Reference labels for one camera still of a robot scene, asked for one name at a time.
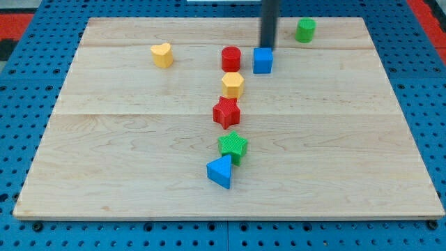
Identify green cylinder block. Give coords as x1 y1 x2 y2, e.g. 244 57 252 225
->
295 17 316 43

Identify yellow heart block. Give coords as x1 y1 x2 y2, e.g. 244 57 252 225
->
151 43 174 68

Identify red star block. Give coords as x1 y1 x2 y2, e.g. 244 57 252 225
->
213 96 241 130

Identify green star block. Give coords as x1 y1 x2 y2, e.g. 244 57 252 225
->
217 130 248 166

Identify yellow hexagon block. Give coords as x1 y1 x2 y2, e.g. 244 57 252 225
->
222 72 245 98

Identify blue triangle block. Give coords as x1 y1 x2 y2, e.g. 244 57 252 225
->
206 155 232 189

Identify red cylinder block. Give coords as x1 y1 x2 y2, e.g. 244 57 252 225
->
221 46 241 73

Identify blue cube block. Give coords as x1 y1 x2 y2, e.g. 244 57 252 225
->
252 47 273 74

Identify light wooden board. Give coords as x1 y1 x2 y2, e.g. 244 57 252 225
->
13 17 445 221

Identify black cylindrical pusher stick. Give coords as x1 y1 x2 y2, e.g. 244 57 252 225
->
259 0 281 50

